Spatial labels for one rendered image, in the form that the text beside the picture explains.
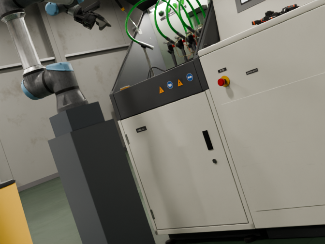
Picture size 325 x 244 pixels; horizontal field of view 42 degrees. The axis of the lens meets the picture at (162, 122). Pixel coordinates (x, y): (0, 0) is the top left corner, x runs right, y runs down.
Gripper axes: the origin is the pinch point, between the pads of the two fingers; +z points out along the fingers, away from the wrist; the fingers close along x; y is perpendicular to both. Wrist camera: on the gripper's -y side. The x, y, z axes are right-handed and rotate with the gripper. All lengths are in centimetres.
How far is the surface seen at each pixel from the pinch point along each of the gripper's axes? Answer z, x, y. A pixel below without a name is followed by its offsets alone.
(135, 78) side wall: 25.3, -23.4, 14.4
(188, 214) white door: 89, -8, 77
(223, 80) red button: 70, 48, 22
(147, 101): 40, 4, 33
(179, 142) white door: 66, 9, 47
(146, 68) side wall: 27.9, -29.7, 2.8
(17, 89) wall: -330, -871, -115
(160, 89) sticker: 45, 15, 28
